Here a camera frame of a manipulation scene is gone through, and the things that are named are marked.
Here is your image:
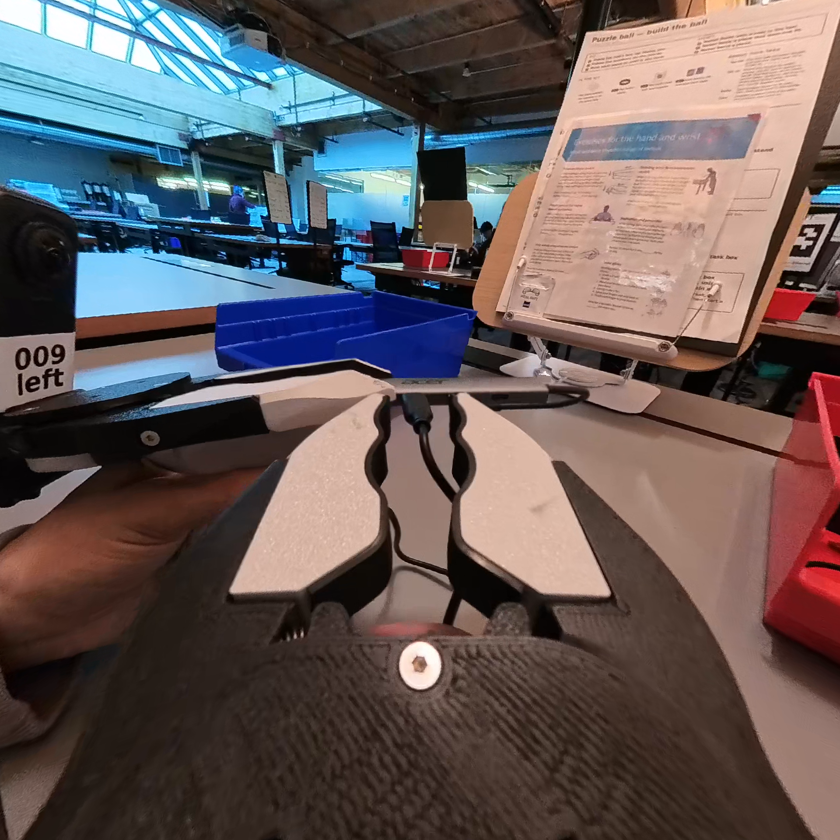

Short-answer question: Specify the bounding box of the long grey USB hub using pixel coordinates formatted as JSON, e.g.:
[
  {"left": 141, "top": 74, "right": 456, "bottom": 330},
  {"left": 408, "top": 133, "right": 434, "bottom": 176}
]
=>
[{"left": 381, "top": 375, "right": 592, "bottom": 412}]

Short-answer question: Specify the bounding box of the document stand with instruction sheets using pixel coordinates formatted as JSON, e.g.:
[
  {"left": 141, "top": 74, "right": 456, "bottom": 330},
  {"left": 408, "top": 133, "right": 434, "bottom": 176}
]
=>
[{"left": 472, "top": 0, "right": 840, "bottom": 416}]

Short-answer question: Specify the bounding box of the blue plastic bin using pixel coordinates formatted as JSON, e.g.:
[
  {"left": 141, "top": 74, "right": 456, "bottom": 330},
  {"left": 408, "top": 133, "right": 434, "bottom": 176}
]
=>
[{"left": 215, "top": 290, "right": 478, "bottom": 380}]

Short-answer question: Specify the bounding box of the small wooden document stand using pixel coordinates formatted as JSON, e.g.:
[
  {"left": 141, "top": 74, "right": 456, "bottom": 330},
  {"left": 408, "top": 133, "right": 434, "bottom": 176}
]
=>
[{"left": 420, "top": 200, "right": 476, "bottom": 271}]

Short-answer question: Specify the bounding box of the short black USB cable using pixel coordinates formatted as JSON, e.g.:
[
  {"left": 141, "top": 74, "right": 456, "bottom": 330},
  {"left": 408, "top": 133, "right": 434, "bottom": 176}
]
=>
[{"left": 388, "top": 392, "right": 464, "bottom": 626}]

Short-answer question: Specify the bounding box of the black standing board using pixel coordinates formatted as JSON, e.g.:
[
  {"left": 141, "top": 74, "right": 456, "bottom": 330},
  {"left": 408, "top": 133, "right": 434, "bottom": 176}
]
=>
[{"left": 416, "top": 147, "right": 469, "bottom": 203}]

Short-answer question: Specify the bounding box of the black office chair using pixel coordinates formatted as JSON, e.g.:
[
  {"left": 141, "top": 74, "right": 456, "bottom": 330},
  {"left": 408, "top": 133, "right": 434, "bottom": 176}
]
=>
[{"left": 369, "top": 221, "right": 403, "bottom": 265}]

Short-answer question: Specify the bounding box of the red plastic bin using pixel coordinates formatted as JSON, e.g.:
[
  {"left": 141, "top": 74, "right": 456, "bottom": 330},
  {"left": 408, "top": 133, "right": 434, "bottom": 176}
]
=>
[{"left": 763, "top": 372, "right": 840, "bottom": 648}]

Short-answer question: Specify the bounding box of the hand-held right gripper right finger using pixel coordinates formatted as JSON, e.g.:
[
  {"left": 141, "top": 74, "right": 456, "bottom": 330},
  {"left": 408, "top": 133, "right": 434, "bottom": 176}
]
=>
[{"left": 448, "top": 392, "right": 614, "bottom": 614}]

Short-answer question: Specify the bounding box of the person's left hand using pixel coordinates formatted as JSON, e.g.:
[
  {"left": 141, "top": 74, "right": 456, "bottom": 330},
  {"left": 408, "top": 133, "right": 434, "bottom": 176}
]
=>
[{"left": 0, "top": 458, "right": 269, "bottom": 672}]

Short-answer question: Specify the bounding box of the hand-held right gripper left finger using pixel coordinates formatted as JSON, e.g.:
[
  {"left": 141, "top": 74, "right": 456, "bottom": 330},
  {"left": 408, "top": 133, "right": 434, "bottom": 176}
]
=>
[{"left": 227, "top": 394, "right": 395, "bottom": 611}]

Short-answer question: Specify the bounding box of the grey desk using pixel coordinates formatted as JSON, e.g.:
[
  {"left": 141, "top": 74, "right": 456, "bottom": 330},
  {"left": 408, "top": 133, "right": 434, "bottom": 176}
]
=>
[{"left": 0, "top": 328, "right": 840, "bottom": 840}]

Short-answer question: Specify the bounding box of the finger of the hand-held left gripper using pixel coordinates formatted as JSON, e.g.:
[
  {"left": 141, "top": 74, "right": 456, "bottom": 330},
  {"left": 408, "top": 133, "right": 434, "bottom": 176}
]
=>
[
  {"left": 189, "top": 357, "right": 395, "bottom": 389},
  {"left": 150, "top": 371, "right": 396, "bottom": 435}
]

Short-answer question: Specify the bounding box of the black framed marker sign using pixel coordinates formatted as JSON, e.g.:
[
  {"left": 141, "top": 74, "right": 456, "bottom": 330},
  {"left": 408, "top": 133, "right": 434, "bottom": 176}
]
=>
[{"left": 780, "top": 205, "right": 840, "bottom": 291}]

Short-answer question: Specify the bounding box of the ceiling projector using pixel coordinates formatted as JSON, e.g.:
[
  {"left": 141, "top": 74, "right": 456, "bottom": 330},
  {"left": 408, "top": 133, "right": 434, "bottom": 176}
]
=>
[{"left": 218, "top": 24, "right": 284, "bottom": 71}]

